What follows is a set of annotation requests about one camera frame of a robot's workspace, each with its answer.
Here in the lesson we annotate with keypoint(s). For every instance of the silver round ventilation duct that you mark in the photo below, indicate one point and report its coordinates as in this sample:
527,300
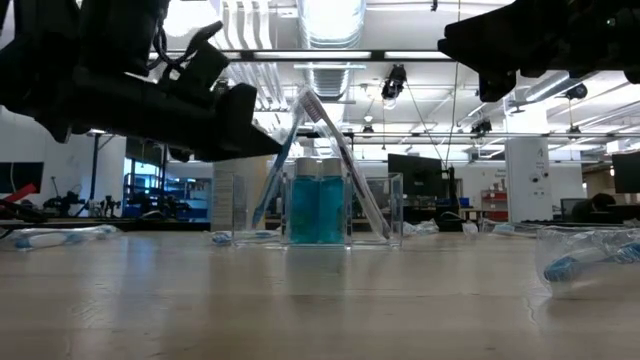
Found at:
330,30

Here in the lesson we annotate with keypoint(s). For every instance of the silver slanted ventilation duct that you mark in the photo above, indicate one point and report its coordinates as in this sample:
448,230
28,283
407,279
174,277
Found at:
545,87

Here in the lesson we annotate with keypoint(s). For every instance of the teal mouthwash bottle white cap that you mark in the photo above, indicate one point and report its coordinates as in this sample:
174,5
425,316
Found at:
304,215
332,215

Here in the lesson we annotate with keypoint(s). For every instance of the black robot equipment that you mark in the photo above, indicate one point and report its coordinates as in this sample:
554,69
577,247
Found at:
62,205

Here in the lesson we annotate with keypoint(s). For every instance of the dark wall screen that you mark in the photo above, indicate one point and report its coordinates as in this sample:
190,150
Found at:
20,175

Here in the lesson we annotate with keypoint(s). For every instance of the red angled object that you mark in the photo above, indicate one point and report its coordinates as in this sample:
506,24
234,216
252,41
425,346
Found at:
22,192

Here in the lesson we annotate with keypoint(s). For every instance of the black vertical pole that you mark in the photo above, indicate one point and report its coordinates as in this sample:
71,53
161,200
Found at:
95,175

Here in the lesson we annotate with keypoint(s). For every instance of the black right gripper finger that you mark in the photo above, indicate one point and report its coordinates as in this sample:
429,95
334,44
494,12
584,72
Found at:
485,40

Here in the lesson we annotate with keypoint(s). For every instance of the white yellow wipes canister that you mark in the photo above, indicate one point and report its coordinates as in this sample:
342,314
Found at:
222,195

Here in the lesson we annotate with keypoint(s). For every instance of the person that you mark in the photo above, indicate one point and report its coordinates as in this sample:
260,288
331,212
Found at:
595,207

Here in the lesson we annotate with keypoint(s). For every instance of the maroon toothbrush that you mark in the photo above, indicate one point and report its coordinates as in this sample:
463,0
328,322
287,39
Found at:
350,165

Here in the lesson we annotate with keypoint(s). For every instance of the black computer monitor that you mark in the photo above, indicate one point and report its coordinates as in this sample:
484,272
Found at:
415,175
627,172

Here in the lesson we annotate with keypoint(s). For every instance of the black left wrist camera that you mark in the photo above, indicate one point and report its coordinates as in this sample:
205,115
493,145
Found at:
205,65

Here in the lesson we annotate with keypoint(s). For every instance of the clear acrylic organizer holder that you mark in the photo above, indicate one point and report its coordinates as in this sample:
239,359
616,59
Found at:
395,200

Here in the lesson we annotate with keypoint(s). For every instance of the black rig crossbar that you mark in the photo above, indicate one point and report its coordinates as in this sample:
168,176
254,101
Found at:
375,55

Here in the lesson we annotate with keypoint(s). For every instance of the red shelf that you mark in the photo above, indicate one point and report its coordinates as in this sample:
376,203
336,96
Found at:
495,197

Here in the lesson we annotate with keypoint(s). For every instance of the white pillar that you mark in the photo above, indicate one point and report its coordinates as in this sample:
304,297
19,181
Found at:
527,200

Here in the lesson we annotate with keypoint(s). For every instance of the black ceiling camera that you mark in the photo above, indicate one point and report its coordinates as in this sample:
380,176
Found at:
395,80
577,91
481,127

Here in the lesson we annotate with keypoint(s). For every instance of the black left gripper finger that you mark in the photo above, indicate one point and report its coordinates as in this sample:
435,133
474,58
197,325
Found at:
240,135

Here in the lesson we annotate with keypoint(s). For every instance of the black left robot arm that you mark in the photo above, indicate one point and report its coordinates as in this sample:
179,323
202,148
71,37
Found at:
50,40

